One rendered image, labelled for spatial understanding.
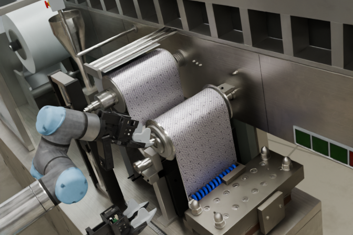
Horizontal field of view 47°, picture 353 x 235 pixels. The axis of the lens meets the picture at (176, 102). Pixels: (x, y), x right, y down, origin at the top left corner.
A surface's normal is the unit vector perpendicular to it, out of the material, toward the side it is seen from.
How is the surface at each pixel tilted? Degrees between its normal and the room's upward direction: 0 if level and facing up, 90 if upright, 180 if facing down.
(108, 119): 90
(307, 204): 0
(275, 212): 90
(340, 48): 90
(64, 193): 90
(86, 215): 0
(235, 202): 0
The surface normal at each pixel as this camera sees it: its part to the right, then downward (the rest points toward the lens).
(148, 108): 0.62, 0.31
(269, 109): -0.76, 0.47
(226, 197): -0.22, -0.84
